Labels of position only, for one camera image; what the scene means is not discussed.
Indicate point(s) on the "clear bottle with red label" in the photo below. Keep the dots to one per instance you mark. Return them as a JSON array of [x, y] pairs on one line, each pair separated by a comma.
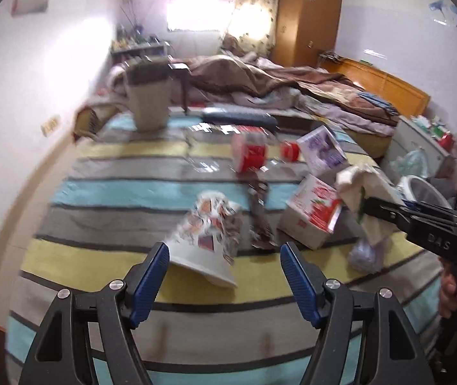
[[250, 152]]

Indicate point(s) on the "light green plastic bag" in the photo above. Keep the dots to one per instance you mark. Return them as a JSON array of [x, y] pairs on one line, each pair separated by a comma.
[[409, 162]]

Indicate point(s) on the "wooden headboard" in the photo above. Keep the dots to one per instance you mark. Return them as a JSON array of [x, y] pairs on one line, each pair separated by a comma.
[[393, 84]]

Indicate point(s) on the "striped blanket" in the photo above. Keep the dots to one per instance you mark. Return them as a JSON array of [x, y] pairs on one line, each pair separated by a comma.
[[132, 192]]

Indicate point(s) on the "white floor bin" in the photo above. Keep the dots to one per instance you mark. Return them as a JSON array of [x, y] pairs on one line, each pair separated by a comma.
[[423, 192]]

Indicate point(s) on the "white shelf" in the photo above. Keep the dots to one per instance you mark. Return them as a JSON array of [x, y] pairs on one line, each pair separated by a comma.
[[140, 52]]

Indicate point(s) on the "printed paper cup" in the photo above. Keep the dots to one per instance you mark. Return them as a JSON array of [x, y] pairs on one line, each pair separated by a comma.
[[208, 244]]

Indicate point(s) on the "crumpled dark wrapper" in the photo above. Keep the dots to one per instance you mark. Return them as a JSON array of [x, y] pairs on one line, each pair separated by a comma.
[[262, 236]]

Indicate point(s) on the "crumpled clear plastic bag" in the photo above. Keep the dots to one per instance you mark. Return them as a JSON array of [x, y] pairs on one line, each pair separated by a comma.
[[365, 256]]

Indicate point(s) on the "white tissue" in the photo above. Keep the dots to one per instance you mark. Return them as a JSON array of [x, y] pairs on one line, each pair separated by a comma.
[[353, 184]]

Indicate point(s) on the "bed with brown blankets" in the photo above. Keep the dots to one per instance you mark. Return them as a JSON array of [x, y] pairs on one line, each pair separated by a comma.
[[232, 72]]

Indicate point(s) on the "beige and brown small bin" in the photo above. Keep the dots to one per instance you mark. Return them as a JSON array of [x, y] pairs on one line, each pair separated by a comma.
[[148, 100]]

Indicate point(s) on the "brown sachet wrapper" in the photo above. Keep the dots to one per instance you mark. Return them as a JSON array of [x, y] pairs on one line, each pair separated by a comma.
[[260, 196]]

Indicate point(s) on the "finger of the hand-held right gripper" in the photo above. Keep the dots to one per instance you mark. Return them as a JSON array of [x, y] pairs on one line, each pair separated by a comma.
[[385, 210], [429, 208]]

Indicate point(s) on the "yellow mattress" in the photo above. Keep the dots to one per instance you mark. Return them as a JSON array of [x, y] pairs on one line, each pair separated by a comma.
[[369, 140]]

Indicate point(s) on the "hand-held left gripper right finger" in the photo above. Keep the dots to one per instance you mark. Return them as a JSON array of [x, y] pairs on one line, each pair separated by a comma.
[[298, 284]]

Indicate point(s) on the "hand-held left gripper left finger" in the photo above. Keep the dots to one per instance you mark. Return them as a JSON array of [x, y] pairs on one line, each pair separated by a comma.
[[152, 284]]

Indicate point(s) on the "red and white carton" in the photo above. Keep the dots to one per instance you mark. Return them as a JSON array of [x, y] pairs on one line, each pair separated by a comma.
[[312, 216]]

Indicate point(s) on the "wall socket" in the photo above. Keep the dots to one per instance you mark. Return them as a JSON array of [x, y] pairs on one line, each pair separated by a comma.
[[50, 125]]

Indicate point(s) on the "purple and white carton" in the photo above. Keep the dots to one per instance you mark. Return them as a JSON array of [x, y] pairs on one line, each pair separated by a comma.
[[320, 148]]

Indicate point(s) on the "person's right hand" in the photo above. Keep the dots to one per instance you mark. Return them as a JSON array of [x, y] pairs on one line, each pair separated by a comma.
[[449, 288]]

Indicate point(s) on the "dark blue glasses case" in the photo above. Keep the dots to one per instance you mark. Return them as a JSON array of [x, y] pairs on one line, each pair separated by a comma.
[[240, 119]]

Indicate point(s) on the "wooden wardrobe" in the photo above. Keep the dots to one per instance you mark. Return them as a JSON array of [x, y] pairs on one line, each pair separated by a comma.
[[304, 20]]

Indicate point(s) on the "small dark bed table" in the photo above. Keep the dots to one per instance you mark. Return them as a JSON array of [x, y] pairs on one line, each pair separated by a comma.
[[182, 84]]

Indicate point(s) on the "white nightstand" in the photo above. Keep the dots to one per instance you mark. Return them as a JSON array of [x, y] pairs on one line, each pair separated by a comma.
[[421, 136]]

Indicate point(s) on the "patterned curtain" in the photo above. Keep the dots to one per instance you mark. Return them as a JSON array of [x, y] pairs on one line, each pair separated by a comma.
[[252, 8]]

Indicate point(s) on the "lavender duvet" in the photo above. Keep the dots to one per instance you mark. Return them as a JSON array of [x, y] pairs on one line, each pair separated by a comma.
[[276, 98]]

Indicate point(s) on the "blue striped cloth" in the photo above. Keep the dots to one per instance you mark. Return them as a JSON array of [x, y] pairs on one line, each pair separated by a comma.
[[377, 102]]

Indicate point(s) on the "window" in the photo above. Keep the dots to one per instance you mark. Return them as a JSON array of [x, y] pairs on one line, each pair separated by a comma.
[[196, 12]]

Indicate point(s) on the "brown box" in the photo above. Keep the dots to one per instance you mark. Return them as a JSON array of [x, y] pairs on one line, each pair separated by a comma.
[[86, 122]]

